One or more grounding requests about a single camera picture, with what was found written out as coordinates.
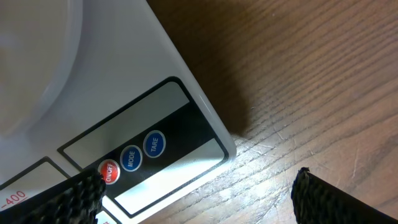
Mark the white digital kitchen scale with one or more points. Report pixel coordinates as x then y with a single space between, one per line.
99 85

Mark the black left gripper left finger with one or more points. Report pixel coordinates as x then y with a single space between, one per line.
75 200

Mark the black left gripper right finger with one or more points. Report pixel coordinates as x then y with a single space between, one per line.
318 202

